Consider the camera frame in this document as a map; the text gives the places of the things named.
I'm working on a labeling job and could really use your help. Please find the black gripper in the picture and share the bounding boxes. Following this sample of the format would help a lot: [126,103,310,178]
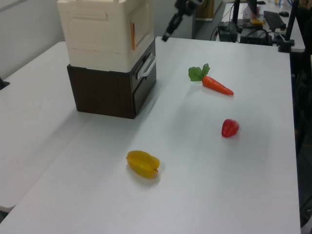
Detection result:
[162,0,203,42]

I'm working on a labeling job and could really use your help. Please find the cream cabinet door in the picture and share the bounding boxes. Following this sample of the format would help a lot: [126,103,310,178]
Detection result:
[127,3,155,52]

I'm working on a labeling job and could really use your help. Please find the wooden side cabinet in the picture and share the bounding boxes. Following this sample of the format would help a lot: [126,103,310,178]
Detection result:
[194,0,215,19]

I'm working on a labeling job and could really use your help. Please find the cream plastic cabinet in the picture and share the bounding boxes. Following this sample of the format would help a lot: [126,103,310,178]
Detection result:
[57,0,155,73]

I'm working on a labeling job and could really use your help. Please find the black stand pole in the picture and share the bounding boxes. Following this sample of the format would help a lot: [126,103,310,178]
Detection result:
[231,0,242,25]

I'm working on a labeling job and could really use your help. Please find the orange toy carrot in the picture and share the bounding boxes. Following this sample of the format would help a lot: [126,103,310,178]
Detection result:
[188,63,234,96]

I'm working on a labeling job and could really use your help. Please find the black flat electronics box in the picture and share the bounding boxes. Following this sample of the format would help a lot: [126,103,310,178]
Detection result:
[239,28,273,46]

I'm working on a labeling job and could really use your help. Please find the dark brown drawer unit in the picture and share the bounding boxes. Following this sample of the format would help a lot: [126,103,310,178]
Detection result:
[66,40,157,120]

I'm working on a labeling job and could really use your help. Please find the black keyboard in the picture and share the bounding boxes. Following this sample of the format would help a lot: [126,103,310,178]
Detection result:
[263,10,286,32]

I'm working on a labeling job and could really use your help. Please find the red toy strawberry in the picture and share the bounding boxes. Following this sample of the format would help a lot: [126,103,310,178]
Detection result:
[221,118,240,138]

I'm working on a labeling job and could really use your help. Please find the yellow toy starfruit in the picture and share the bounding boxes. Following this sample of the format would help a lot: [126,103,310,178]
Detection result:
[125,150,160,179]

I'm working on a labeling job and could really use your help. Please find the black clamp foot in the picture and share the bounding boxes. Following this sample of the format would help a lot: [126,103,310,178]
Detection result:
[0,77,11,91]

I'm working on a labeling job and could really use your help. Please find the white drawer handle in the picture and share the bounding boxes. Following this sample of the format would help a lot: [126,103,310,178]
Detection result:
[136,55,157,80]

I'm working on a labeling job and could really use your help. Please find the black camera stand with clamp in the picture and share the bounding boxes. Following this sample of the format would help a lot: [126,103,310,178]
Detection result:
[278,0,301,53]

